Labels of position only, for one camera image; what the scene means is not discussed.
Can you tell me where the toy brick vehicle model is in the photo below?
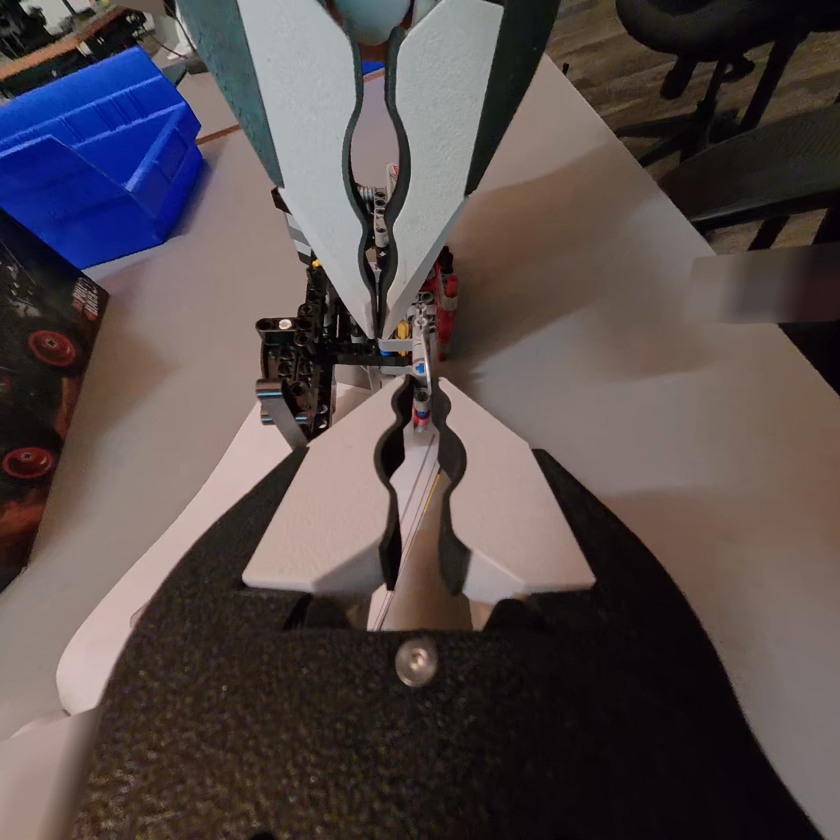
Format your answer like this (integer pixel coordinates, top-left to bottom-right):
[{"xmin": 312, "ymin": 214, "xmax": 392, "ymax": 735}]
[{"xmin": 255, "ymin": 164, "xmax": 463, "ymax": 448}]

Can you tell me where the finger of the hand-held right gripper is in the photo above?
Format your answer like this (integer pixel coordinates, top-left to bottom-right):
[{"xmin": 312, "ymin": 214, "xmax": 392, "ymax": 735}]
[
  {"xmin": 381, "ymin": 0, "xmax": 508, "ymax": 339},
  {"xmin": 235, "ymin": 0, "xmax": 385, "ymax": 339}
]

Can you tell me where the black mesh chair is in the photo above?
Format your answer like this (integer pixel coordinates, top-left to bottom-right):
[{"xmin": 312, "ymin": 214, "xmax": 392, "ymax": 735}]
[{"xmin": 659, "ymin": 112, "xmax": 840, "ymax": 257}]

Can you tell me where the dark toy set box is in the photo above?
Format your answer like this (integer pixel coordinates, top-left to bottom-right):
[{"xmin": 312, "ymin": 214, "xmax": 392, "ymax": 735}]
[{"xmin": 0, "ymin": 209, "xmax": 111, "ymax": 592}]

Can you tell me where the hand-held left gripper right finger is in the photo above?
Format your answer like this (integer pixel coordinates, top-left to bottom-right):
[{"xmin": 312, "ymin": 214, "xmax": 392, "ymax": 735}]
[{"xmin": 433, "ymin": 377, "xmax": 597, "ymax": 631}]

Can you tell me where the black office chair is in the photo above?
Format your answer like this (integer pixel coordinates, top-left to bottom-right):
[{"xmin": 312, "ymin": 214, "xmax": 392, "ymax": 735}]
[{"xmin": 613, "ymin": 0, "xmax": 840, "ymax": 168}]

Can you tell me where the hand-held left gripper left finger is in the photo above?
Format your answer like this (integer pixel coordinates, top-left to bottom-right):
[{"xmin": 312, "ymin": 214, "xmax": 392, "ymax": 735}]
[{"xmin": 241, "ymin": 377, "xmax": 405, "ymax": 631}]

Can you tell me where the white instruction booklet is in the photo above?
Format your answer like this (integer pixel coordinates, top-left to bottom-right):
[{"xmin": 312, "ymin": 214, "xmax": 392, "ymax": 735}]
[{"xmin": 0, "ymin": 364, "xmax": 475, "ymax": 840}]

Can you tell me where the blue plastic storage bin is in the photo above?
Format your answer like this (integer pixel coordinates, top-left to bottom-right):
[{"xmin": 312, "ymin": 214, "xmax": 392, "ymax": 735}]
[{"xmin": 0, "ymin": 46, "xmax": 206, "ymax": 271}]

